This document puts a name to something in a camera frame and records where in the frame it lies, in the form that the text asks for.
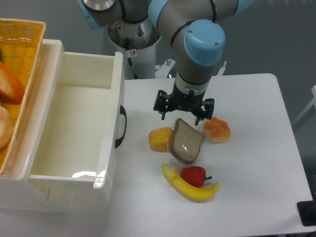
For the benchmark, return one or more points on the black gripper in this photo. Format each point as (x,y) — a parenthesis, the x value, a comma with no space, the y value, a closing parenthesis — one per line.
(184,101)

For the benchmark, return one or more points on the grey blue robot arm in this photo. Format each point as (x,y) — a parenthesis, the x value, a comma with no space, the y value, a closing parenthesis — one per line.
(189,26)

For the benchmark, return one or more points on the brown toast slice in wrap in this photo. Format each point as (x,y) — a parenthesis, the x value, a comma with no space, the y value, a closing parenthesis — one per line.
(184,143)

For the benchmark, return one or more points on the orange bread roll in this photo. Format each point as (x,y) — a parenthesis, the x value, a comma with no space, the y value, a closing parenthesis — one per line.
(217,130)

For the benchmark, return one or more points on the yellow bell pepper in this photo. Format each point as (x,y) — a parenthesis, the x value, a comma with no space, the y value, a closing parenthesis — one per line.
(158,139)

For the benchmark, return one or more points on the red bell pepper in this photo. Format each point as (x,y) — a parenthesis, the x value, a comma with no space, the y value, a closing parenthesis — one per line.
(195,175)

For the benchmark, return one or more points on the yellow banana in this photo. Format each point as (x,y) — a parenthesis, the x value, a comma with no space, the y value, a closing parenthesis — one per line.
(187,190)

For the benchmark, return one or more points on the white plastic drawer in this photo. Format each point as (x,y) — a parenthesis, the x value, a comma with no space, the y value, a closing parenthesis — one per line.
(76,150)

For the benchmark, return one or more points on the black device at table edge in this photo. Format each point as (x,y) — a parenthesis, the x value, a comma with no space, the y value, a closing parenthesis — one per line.
(307,212)

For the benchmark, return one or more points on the orange croissant bread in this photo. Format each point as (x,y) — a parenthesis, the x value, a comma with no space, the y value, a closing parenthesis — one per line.
(11,88)

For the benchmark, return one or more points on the yellow woven basket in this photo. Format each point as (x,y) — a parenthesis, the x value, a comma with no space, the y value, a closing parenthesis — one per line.
(20,42)

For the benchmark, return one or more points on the pale bread roll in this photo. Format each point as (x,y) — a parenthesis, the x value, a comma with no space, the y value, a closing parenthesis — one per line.
(6,127)

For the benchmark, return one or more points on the white drawer cabinet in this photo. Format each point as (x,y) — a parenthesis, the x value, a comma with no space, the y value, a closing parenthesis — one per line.
(18,189)

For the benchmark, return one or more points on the black drawer handle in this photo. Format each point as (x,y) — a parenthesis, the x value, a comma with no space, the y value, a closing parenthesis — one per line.
(122,127)

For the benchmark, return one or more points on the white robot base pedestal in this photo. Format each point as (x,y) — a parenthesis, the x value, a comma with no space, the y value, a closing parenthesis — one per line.
(137,42)

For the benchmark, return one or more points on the white frame right edge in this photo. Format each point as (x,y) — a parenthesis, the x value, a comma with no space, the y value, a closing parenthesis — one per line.
(306,112)

